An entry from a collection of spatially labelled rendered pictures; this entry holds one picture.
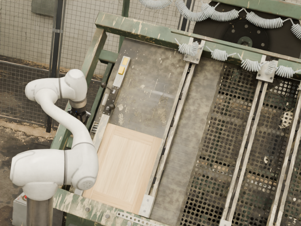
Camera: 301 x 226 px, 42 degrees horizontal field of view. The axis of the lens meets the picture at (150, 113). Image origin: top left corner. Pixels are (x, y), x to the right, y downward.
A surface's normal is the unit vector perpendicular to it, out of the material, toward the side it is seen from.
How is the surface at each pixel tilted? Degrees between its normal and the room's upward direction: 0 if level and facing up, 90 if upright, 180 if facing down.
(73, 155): 12
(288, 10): 90
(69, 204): 54
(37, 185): 96
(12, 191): 0
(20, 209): 90
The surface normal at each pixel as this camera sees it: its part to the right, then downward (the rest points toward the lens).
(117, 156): -0.11, -0.26
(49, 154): 0.18, -0.80
